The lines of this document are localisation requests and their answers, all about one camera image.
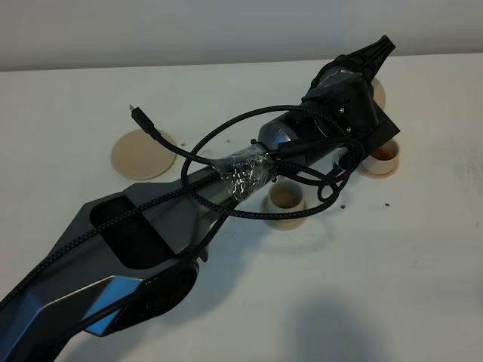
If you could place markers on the far beige cup saucer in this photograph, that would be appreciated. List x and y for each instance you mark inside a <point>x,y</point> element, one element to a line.
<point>378,169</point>

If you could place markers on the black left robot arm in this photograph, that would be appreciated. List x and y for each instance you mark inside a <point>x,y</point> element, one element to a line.
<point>135,255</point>

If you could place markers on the beige teacup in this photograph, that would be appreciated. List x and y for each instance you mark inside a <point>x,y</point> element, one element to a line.
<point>388,151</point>
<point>285,197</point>

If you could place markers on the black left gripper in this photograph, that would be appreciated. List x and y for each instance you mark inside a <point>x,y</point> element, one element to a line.
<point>342,87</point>

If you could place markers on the near beige cup saucer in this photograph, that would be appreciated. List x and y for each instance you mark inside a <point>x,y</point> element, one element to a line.
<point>285,224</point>

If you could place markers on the beige cup saucer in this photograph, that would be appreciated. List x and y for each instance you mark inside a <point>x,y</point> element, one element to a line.
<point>378,169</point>
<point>285,224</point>

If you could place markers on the far beige teacup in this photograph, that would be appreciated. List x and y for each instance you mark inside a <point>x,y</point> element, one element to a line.
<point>388,151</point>

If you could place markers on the beige teapot saucer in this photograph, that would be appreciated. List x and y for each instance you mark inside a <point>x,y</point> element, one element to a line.
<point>137,156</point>

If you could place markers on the beige teapot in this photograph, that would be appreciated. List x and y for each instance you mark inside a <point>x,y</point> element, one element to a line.
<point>378,93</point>

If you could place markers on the near beige teacup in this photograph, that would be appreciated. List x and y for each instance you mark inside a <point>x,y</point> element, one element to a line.
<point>285,197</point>

